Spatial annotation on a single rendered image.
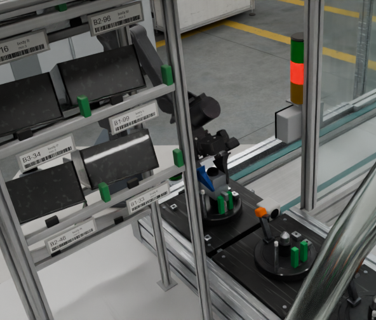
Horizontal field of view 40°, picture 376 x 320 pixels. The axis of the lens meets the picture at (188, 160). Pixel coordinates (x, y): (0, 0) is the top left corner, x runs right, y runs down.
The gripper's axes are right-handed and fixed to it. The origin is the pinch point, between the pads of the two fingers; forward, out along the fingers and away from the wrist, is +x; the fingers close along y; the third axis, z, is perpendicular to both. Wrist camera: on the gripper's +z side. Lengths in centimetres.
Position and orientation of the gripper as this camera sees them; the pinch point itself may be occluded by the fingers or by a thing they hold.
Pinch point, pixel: (214, 175)
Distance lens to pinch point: 129.3
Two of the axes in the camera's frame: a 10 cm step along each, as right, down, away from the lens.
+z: 4.0, -2.3, -8.9
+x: 4.5, 8.9, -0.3
